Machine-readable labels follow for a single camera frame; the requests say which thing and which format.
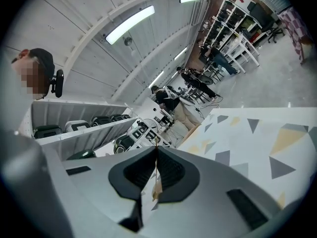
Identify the black head-mounted camera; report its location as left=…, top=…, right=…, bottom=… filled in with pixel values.
left=50, top=69, right=64, bottom=98

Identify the white metal shelf rack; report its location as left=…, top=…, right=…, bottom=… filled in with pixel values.
left=18, top=98, right=179, bottom=161

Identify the table with triangle-patterned cloth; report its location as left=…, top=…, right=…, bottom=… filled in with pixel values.
left=177, top=107, right=317, bottom=209

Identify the white shelving unit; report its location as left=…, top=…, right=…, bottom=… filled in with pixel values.
left=203, top=0, right=267, bottom=68

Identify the white table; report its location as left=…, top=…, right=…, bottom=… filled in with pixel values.
left=226, top=37, right=261, bottom=74

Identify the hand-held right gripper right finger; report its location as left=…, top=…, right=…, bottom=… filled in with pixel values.
left=142, top=145, right=284, bottom=238

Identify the pink checked cloth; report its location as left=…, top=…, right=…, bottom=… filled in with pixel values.
left=276, top=6, right=313, bottom=65

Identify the black office chair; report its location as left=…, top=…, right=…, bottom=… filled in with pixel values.
left=247, top=2, right=286, bottom=44

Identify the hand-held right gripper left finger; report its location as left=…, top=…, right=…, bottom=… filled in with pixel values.
left=41, top=145, right=159, bottom=238

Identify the person's grey shirt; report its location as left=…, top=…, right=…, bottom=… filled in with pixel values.
left=0, top=46, right=34, bottom=138

